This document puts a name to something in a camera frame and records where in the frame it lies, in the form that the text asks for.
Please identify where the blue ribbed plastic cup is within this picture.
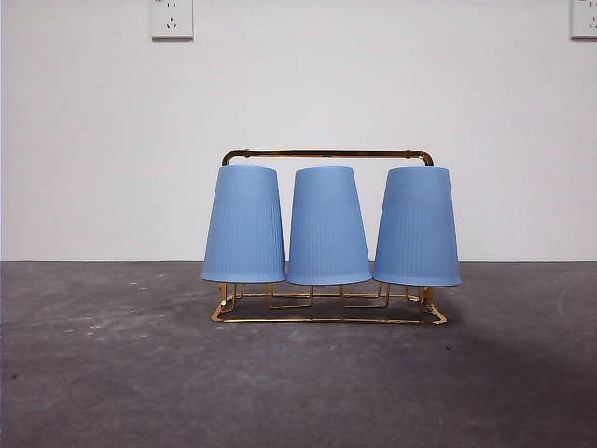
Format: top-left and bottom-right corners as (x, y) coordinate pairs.
(200, 163), (286, 285)
(286, 165), (373, 286)
(372, 165), (463, 287)

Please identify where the gold wire cup holder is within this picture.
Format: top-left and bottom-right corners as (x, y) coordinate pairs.
(209, 148), (449, 326)

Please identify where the white wall socket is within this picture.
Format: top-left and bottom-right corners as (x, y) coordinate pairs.
(149, 0), (194, 40)
(570, 0), (597, 40)

